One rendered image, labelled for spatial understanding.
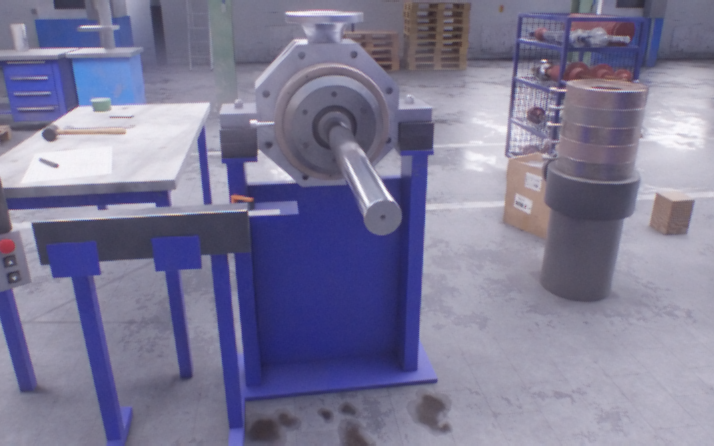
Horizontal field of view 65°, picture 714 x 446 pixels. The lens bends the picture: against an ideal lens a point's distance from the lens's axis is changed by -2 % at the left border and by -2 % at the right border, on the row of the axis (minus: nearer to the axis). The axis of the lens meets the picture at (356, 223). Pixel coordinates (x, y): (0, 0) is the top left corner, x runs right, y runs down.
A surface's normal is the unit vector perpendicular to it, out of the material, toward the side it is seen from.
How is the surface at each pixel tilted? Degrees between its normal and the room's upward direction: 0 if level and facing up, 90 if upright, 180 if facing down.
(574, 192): 90
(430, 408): 0
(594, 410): 0
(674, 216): 90
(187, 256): 90
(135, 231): 90
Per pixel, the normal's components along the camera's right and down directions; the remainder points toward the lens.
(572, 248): -0.55, 0.32
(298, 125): 0.15, 0.37
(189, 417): 0.00, -0.93
